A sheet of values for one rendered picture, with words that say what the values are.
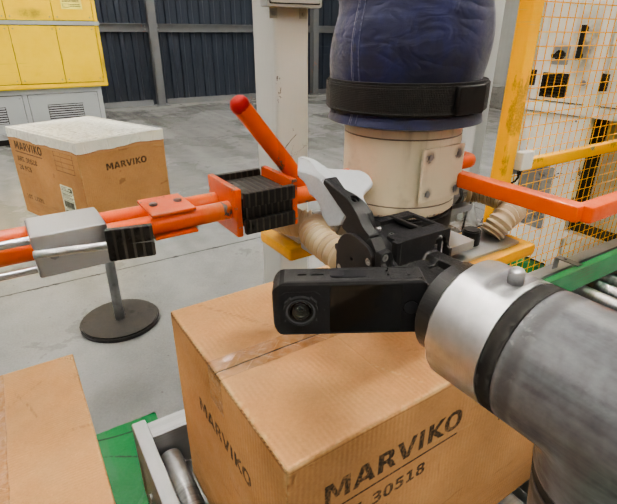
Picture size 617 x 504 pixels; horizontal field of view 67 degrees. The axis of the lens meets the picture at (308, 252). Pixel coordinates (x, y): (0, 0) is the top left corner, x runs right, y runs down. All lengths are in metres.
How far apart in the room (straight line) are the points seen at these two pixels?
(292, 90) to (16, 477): 1.33
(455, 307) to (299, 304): 0.11
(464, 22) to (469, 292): 0.40
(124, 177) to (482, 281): 1.93
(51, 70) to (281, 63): 6.27
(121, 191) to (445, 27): 1.72
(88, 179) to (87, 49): 5.83
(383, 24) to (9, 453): 1.15
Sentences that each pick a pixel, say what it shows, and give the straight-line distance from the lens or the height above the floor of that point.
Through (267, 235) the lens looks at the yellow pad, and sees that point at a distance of 0.78.
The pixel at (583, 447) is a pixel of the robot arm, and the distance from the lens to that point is 0.28.
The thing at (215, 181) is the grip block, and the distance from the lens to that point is 0.59.
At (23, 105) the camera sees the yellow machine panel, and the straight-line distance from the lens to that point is 7.83.
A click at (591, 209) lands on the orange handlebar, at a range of 0.63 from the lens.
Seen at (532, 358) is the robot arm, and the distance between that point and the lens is 0.28.
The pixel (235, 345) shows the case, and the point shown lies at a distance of 0.76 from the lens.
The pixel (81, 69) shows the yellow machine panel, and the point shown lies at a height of 0.96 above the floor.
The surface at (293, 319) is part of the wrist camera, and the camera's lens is 0.35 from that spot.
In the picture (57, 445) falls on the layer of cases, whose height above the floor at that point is 0.54.
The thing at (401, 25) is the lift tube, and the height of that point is 1.40.
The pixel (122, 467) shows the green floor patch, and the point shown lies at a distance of 1.94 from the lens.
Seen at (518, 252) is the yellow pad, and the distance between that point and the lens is 0.79.
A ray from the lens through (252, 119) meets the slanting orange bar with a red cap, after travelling 0.57.
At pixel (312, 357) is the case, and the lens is 0.72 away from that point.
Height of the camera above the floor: 1.39
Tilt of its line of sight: 25 degrees down
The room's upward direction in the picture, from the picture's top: straight up
